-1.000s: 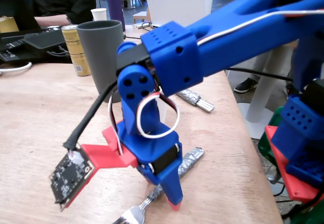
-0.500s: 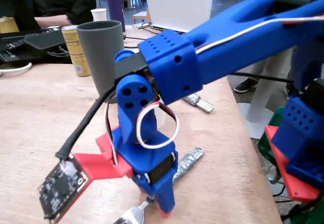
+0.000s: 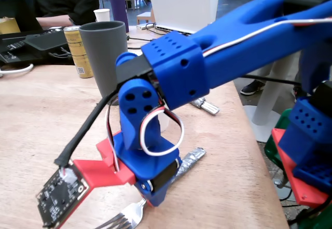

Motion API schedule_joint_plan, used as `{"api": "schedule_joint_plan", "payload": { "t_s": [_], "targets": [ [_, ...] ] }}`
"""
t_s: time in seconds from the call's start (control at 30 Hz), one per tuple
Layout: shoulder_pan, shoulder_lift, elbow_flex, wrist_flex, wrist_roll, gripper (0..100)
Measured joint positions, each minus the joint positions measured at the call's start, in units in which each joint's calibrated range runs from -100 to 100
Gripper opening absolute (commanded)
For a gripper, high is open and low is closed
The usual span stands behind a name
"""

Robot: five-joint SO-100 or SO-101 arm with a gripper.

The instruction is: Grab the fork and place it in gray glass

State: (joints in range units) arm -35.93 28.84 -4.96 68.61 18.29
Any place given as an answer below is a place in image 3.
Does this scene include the white usb hub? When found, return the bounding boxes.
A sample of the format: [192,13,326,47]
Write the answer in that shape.
[136,23,156,31]

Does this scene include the red camera mount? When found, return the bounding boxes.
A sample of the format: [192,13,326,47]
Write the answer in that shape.
[56,130,136,227]

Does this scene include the white laptop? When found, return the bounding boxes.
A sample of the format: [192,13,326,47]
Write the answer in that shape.
[149,0,222,36]

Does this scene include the green crate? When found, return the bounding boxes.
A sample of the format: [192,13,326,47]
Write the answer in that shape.
[264,108,294,174]

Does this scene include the purple bottle with wooden cap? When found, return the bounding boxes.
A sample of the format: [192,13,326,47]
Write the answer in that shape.
[109,0,130,34]

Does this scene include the black power cable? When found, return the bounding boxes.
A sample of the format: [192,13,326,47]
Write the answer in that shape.
[241,74,302,87]

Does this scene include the yellow drink can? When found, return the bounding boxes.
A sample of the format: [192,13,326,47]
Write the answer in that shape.
[63,25,94,79]

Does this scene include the black sneaker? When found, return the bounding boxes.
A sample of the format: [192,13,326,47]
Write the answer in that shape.
[292,85,309,103]
[240,79,266,96]

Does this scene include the white red black servo wire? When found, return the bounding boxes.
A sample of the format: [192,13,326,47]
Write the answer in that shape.
[202,18,332,58]
[140,108,185,157]
[104,98,122,174]

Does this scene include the gray cup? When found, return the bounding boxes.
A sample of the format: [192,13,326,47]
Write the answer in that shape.
[78,21,129,99]

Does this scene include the grey metal rods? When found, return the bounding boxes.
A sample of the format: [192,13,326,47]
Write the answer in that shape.
[190,96,220,115]

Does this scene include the black camera circuit board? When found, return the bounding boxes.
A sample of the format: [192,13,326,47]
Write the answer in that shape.
[35,168,90,228]

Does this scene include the yellow cardboard box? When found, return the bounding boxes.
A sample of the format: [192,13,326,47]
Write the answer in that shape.
[0,16,21,35]

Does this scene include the wooden chair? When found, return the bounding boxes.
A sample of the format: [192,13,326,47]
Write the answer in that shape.
[136,8,156,25]

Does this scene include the black sleeved cable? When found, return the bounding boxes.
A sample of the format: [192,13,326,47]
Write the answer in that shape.
[54,83,122,166]

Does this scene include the white pedestal table leg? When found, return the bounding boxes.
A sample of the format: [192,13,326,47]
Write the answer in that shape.
[242,52,301,143]

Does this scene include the blue gripper, black servo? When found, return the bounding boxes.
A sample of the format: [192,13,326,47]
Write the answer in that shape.
[113,132,182,208]

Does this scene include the metal fork with taped handle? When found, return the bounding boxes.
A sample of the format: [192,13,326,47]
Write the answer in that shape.
[94,147,207,229]

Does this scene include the red robot base plate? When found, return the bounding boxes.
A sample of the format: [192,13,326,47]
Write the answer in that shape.
[271,127,332,209]

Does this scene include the white paper cup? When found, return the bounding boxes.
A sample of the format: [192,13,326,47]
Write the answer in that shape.
[93,8,111,23]
[157,111,171,133]

